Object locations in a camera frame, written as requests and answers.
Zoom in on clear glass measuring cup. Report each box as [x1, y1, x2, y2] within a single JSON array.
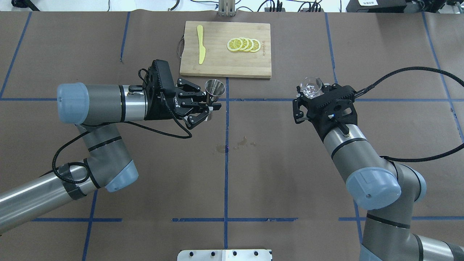
[[300, 76, 324, 99]]

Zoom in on lemon slice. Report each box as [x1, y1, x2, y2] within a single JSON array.
[[249, 39, 261, 53], [239, 37, 248, 51], [244, 38, 254, 52], [227, 38, 243, 52]]

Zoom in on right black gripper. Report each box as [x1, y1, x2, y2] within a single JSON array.
[[292, 84, 358, 141]]

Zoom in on black box with label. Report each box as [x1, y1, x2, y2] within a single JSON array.
[[346, 0, 407, 13]]

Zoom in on aluminium frame post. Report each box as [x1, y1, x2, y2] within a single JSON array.
[[217, 0, 237, 17]]

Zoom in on left camera black cable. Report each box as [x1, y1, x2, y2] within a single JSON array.
[[52, 67, 193, 185]]

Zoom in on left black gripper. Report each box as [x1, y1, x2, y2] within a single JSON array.
[[144, 78, 222, 129]]

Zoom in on right camera black cable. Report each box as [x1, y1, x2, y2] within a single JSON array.
[[353, 66, 464, 163]]

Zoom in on camera black cable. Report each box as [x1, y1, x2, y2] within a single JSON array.
[[353, 66, 464, 163], [52, 67, 193, 185]]

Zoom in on yellow plastic knife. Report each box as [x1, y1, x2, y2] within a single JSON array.
[[196, 25, 207, 65]]

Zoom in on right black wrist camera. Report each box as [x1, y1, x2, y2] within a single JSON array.
[[308, 84, 356, 111]]

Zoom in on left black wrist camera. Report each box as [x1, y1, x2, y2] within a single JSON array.
[[144, 59, 176, 98]]

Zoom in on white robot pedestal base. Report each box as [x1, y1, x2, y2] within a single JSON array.
[[177, 248, 273, 261]]

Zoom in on steel double jigger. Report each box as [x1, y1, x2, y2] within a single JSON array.
[[204, 79, 225, 121]]

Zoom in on bamboo cutting board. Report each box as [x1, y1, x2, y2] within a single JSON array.
[[179, 21, 272, 79]]

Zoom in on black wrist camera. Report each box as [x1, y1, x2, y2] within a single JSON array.
[[308, 84, 356, 111], [144, 59, 176, 98]]

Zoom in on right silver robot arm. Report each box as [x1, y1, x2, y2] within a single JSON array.
[[292, 84, 463, 261]]

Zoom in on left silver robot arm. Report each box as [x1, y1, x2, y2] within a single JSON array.
[[1, 78, 225, 233]]

